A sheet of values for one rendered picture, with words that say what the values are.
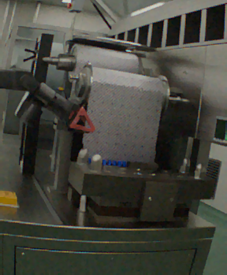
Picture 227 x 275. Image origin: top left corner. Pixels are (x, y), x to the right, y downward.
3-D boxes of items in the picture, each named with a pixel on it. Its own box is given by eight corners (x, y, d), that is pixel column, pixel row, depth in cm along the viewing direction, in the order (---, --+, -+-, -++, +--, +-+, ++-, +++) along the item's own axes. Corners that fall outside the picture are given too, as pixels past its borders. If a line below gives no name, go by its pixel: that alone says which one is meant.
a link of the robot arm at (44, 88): (41, 79, 110) (38, 80, 116) (27, 100, 110) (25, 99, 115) (60, 94, 113) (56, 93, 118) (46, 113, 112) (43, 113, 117)
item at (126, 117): (82, 143, 119) (91, 80, 118) (154, 150, 127) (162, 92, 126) (82, 143, 119) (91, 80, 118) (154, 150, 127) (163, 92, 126)
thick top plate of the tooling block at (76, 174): (67, 180, 115) (69, 161, 114) (186, 187, 128) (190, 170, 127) (81, 195, 100) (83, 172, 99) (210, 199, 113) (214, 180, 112)
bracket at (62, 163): (45, 188, 129) (56, 96, 127) (64, 191, 131) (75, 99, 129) (47, 192, 124) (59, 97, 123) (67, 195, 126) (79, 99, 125)
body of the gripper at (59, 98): (67, 124, 112) (46, 109, 110) (60, 121, 121) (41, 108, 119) (80, 105, 113) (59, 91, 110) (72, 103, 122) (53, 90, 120)
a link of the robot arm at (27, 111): (24, 72, 106) (20, 72, 114) (1, 106, 105) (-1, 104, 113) (57, 96, 111) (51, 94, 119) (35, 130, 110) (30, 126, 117)
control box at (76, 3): (65, 11, 176) (68, -7, 176) (77, 13, 179) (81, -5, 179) (69, 9, 170) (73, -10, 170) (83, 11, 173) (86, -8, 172)
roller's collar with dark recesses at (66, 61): (54, 70, 148) (57, 53, 148) (69, 72, 150) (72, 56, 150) (57, 69, 142) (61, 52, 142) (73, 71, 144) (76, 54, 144)
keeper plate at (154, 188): (137, 219, 105) (143, 181, 105) (169, 218, 109) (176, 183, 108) (140, 221, 103) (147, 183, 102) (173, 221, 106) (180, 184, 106)
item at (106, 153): (80, 172, 120) (83, 143, 119) (150, 178, 128) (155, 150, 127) (80, 172, 119) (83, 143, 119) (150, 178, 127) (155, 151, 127)
